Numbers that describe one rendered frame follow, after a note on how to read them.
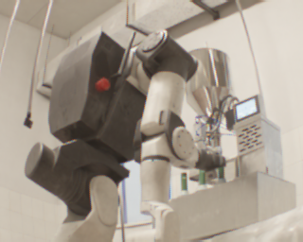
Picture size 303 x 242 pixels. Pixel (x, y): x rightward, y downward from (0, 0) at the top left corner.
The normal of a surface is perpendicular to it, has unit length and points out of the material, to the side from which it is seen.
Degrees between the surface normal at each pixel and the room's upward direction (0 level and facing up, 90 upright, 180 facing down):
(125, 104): 102
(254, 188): 90
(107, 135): 123
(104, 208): 90
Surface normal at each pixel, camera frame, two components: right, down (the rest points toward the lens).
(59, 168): 0.56, 0.02
